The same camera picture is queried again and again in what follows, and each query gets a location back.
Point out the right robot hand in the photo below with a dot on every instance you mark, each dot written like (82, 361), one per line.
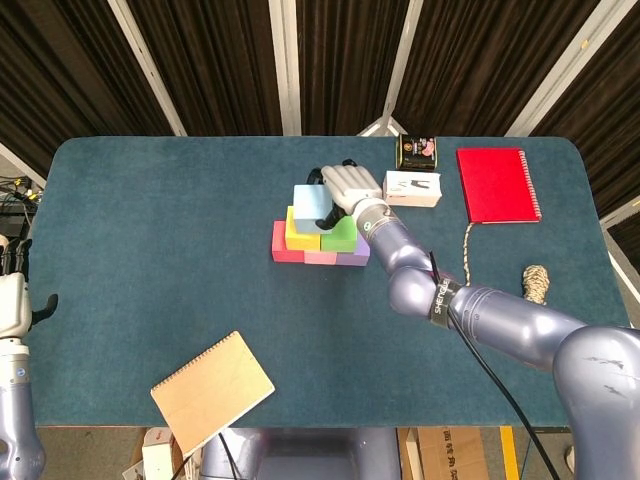
(350, 185)

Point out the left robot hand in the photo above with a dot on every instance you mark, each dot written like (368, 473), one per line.
(12, 300)

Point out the light blue foam cube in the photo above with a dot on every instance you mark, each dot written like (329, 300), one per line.
(310, 205)

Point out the green foam cube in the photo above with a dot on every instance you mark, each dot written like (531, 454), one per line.
(342, 240)

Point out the purple foam cube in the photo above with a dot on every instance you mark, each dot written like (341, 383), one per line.
(357, 257)

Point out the yellow foam cube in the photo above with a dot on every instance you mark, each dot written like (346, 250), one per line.
(300, 240)

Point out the red foam cube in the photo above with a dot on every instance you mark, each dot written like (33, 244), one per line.
(282, 250)

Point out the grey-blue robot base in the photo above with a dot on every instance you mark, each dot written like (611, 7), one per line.
(325, 455)

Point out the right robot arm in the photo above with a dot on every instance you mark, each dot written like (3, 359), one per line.
(500, 320)

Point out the white cardboard box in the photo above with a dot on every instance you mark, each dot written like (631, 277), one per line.
(417, 192)

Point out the black luncheon meat tin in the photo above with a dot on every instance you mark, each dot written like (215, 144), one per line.
(416, 152)

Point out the black device box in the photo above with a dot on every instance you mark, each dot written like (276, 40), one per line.
(12, 226)

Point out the pink foam cube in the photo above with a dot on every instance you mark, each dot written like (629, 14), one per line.
(320, 257)

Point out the red spiral notebook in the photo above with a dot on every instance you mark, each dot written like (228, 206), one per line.
(497, 185)

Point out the blue felt table cover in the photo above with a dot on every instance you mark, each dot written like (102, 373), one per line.
(150, 200)

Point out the dark brown curtain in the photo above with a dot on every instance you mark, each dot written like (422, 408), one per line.
(225, 65)

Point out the small white carton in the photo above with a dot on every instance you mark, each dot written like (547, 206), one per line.
(157, 457)

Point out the tan spiral notebook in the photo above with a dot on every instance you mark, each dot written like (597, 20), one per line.
(212, 390)

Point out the brown cardboard carton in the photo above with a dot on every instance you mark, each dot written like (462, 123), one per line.
(450, 455)

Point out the white partition frame post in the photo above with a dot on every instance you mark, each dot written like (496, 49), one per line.
(286, 65)
(565, 65)
(20, 164)
(144, 60)
(622, 212)
(627, 275)
(402, 60)

